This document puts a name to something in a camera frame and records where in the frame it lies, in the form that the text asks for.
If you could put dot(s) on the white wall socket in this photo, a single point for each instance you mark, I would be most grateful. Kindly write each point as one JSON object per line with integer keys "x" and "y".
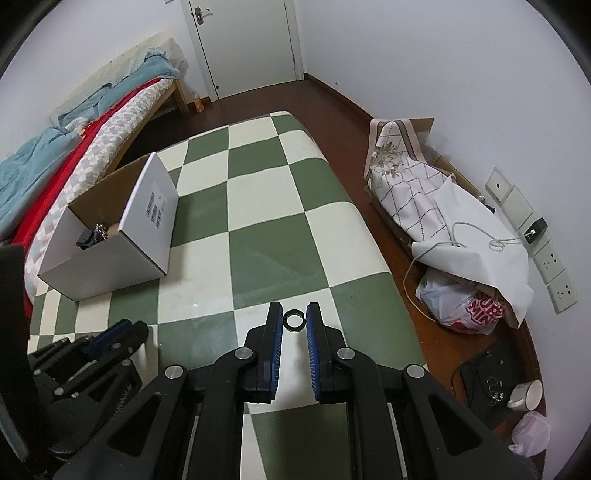
{"x": 563, "y": 293}
{"x": 552, "y": 261}

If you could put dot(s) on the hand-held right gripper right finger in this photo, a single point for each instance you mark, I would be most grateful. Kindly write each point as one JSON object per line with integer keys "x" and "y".
{"x": 314, "y": 341}

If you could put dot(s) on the floral grid pattern cloth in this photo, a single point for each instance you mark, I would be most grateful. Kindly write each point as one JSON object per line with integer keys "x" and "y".
{"x": 401, "y": 184}

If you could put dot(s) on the black flat bag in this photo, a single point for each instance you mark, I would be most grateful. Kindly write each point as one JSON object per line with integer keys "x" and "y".
{"x": 480, "y": 369}

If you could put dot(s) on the small white plastic bag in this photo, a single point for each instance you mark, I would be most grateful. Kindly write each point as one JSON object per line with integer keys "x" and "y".
{"x": 531, "y": 434}

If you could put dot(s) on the black wrist band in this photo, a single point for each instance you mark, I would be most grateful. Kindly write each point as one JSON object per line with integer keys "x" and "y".
{"x": 84, "y": 241}

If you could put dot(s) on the red white plastic bag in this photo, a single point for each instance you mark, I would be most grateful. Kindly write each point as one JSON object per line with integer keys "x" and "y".
{"x": 461, "y": 304}

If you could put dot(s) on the white door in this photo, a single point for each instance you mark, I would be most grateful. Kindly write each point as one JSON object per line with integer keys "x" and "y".
{"x": 249, "y": 46}

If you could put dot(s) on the light blue duvet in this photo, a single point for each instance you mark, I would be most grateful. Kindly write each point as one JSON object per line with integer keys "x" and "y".
{"x": 23, "y": 175}

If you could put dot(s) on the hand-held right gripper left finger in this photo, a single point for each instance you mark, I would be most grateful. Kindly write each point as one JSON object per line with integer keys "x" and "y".
{"x": 275, "y": 341}

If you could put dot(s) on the light blue crumpled blanket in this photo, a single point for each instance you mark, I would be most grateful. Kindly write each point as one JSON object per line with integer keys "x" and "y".
{"x": 147, "y": 71}

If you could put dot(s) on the wooden bed frame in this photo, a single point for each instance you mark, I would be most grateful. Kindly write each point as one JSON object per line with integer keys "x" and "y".
{"x": 178, "y": 94}

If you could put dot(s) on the black white charger plug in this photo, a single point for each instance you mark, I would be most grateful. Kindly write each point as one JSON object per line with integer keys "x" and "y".
{"x": 536, "y": 229}

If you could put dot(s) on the patterned cloth in cardboard box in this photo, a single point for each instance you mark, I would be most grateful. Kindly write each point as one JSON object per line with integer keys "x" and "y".
{"x": 422, "y": 127}

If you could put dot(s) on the grey blank wall panel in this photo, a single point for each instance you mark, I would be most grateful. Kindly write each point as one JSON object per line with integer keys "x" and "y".
{"x": 519, "y": 210}

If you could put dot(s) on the beige padded headboard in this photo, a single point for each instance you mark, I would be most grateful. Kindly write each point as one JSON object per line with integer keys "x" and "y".
{"x": 124, "y": 60}

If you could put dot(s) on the white ceramic cup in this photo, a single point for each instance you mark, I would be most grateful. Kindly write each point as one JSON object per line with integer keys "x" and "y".
{"x": 526, "y": 396}

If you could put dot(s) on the bed with red cover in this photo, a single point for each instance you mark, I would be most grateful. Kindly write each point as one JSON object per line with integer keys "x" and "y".
{"x": 69, "y": 161}

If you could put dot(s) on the green white checkered tablecloth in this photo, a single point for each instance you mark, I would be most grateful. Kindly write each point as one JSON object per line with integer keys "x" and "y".
{"x": 263, "y": 249}

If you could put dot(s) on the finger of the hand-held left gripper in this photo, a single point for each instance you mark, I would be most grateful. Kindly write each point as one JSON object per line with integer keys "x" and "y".
{"x": 134, "y": 337}
{"x": 111, "y": 335}

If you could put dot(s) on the white cardboard box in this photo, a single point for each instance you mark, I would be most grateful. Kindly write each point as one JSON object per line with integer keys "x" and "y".
{"x": 147, "y": 217}

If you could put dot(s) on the small yellow bottle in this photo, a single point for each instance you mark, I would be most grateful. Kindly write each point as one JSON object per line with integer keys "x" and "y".
{"x": 198, "y": 104}

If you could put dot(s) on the large white paper sheet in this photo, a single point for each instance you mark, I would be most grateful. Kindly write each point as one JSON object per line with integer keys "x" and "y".
{"x": 480, "y": 267}

